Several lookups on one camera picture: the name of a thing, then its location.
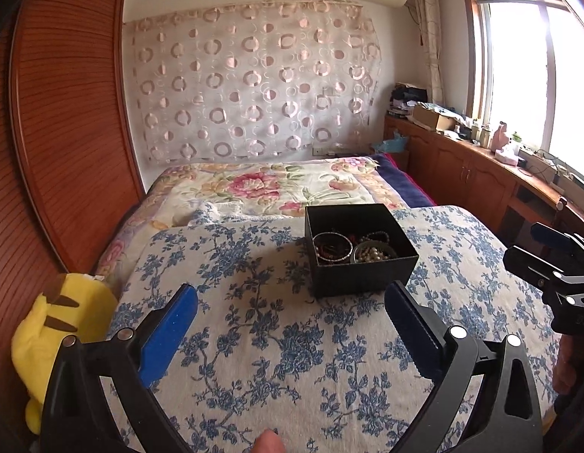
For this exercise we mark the person's right hand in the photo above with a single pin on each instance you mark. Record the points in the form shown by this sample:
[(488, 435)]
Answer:
[(566, 363)]

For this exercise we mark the wall socket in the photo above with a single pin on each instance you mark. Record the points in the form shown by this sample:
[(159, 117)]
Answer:
[(322, 151)]

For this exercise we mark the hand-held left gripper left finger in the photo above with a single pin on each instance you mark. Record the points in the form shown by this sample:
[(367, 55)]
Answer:
[(171, 325)]

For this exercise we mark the navy blue blanket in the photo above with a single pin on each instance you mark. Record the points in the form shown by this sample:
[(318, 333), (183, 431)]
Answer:
[(405, 184)]

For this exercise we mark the circle patterned wall cloth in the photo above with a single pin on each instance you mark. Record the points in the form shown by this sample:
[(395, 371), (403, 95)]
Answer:
[(254, 80)]

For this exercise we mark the cardboard box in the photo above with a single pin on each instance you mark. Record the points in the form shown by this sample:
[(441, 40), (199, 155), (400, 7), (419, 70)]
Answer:
[(433, 117)]

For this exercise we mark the light blue plastic bag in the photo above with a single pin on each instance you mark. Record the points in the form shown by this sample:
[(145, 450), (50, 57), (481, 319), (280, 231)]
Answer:
[(391, 143)]

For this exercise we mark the patterned window curtain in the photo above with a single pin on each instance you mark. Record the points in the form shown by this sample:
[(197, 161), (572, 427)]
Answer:
[(429, 33)]

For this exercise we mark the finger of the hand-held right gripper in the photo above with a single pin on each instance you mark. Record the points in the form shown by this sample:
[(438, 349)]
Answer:
[(551, 236), (528, 262)]

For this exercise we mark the yellow plush toy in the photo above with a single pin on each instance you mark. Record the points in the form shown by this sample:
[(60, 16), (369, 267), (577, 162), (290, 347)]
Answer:
[(60, 321)]

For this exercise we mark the pale green jade bangle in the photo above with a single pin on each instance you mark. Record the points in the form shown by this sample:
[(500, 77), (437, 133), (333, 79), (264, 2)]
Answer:
[(356, 252)]

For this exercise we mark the person's left hand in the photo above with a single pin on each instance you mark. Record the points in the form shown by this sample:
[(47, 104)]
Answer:
[(269, 442)]

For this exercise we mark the small bottles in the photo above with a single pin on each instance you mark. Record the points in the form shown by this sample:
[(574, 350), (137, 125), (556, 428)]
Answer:
[(481, 134)]

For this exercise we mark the long wooden cabinet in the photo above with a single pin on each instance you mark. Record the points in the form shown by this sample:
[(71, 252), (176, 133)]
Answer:
[(462, 170)]

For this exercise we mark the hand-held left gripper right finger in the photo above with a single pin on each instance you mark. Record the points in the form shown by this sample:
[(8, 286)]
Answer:
[(410, 323)]

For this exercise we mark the blue floral blanket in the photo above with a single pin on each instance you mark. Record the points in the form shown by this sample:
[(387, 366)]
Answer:
[(273, 339)]

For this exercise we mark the pile of dark clothes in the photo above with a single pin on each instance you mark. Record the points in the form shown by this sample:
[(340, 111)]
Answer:
[(407, 99)]

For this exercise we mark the black jewelry box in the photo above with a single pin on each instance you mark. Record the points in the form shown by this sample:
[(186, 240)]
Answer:
[(363, 278)]

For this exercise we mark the silver bangle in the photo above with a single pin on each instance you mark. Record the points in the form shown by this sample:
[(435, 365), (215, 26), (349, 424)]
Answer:
[(320, 258)]

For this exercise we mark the pink floral quilt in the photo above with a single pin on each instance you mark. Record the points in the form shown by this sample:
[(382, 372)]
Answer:
[(254, 184)]

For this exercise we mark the white knitted cloth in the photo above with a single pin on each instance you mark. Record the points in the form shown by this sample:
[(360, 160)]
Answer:
[(235, 212)]

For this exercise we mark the wooden framed window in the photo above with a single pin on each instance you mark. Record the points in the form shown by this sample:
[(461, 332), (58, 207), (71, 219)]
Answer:
[(533, 56)]

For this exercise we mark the tissue pack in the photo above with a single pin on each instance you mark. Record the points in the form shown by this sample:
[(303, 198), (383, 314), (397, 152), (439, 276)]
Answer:
[(506, 156)]

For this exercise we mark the pink toy figure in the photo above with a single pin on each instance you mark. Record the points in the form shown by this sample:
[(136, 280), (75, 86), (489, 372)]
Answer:
[(500, 137)]

